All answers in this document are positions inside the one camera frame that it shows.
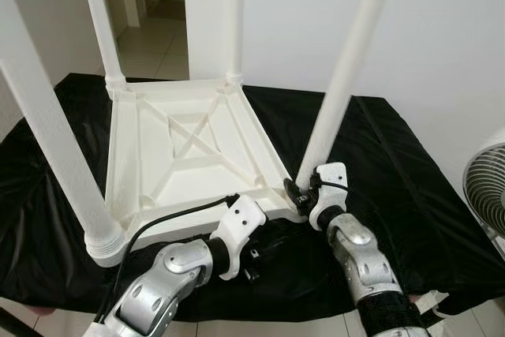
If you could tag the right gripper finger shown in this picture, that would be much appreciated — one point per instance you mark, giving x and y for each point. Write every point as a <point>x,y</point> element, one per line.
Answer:
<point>294,193</point>

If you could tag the white plastic table top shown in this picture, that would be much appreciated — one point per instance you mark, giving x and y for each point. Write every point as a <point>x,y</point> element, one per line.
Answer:
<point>173,132</point>

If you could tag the black table cloth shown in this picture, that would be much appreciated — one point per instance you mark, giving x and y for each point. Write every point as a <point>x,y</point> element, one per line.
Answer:
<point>426,195</point>

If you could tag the white standing fan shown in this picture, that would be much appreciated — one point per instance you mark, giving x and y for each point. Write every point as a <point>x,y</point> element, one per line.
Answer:
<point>488,187</point>

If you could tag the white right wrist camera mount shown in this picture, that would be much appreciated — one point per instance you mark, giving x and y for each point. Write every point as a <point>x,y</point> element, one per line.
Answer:
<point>331,183</point>

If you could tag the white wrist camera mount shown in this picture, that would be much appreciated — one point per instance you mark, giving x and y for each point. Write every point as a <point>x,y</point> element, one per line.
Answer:
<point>241,219</point>
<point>331,183</point>

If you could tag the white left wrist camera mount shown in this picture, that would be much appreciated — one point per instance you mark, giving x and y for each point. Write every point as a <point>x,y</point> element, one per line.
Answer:
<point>241,219</point>

